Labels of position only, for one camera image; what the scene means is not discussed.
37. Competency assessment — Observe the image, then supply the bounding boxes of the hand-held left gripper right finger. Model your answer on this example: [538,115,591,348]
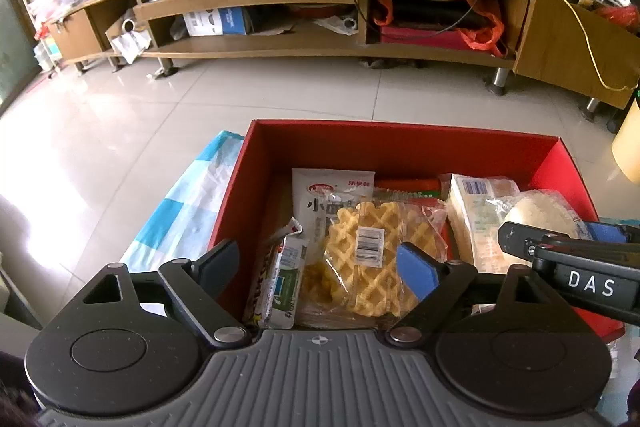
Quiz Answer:
[385,241,560,348]

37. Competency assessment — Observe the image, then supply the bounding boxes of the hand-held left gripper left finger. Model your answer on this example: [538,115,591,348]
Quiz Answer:
[80,238,253,350]

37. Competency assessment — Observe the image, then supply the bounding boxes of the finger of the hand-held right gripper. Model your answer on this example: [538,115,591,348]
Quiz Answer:
[582,222,640,245]
[497,221,640,266]

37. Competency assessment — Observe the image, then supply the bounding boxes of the round white cake packet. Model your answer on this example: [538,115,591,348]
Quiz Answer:
[499,189,587,260]

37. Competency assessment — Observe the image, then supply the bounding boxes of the clear cracker packet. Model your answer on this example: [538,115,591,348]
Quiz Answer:
[445,173,521,274]

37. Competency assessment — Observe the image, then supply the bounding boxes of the green white snack packet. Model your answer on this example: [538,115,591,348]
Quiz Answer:
[244,217,309,329]

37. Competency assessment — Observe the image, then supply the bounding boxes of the yellow waffle packet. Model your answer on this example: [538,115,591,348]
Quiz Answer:
[299,199,449,329]

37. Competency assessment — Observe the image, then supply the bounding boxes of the red orange snack packet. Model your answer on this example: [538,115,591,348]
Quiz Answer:
[374,177,447,204]

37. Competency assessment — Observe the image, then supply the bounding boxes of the red cardboard box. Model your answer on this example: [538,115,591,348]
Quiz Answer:
[207,119,626,343]

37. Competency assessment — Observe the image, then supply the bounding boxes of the blue white checkered cloth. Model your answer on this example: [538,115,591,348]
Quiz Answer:
[120,129,246,318]

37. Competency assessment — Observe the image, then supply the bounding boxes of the yellow trash bin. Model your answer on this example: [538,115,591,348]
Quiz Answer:
[611,92,640,185]

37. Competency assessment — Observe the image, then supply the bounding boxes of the wooden tv stand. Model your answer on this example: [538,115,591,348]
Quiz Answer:
[45,0,640,110]

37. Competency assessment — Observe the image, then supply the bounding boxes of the orange plastic bag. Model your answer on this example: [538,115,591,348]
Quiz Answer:
[372,0,508,58]

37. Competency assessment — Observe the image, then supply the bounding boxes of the red plastic bag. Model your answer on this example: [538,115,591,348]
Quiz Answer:
[597,4,640,24]

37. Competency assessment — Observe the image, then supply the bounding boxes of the red flat box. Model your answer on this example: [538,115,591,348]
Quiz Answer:
[380,24,496,54]

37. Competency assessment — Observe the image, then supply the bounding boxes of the blue white carton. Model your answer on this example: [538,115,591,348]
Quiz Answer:
[182,7,251,38]

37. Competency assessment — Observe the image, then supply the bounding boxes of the white plastic drawer cart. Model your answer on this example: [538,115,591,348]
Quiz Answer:
[32,42,57,74]

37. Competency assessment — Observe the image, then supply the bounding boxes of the yellow cable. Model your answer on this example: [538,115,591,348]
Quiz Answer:
[435,0,638,92]

